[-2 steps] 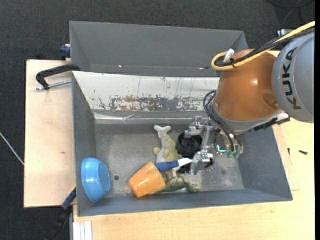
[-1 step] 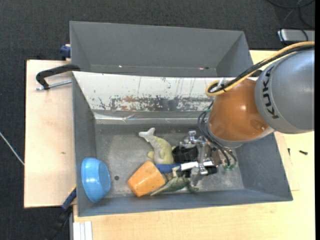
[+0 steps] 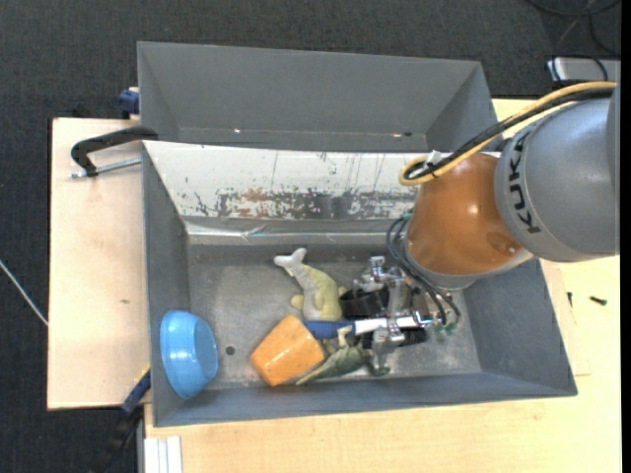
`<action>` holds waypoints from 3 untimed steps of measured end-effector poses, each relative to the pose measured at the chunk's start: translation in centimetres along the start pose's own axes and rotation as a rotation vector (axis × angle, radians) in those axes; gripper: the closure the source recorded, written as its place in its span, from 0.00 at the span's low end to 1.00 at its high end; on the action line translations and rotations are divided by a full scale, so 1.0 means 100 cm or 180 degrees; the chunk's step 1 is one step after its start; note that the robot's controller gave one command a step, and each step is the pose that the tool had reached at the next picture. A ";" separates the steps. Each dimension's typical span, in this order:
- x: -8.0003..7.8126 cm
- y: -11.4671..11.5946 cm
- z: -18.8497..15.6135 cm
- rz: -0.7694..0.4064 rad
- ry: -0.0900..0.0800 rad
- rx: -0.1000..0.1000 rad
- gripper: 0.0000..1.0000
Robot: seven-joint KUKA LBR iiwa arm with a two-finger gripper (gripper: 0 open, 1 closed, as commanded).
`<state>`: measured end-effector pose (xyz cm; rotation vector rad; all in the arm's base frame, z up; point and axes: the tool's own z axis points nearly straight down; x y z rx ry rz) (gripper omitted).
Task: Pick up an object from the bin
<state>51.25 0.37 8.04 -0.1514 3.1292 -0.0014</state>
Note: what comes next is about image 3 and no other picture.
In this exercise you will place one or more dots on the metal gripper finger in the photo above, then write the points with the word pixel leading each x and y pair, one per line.
pixel 389 335
pixel 376 273

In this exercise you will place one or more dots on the green toy dinosaur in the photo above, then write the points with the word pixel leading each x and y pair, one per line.
pixel 345 360

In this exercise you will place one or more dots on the grey and green toy whale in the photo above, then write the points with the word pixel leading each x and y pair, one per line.
pixel 315 284

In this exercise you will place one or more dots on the orange cup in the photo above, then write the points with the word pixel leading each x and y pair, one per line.
pixel 286 350

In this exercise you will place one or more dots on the grey metal bin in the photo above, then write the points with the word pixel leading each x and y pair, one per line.
pixel 231 284

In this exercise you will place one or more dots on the blue bowl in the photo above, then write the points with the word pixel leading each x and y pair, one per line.
pixel 189 353

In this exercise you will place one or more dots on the pale wood board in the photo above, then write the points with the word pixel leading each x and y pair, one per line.
pixel 93 274

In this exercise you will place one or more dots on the black cylinder on white bracket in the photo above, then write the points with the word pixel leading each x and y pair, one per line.
pixel 410 337

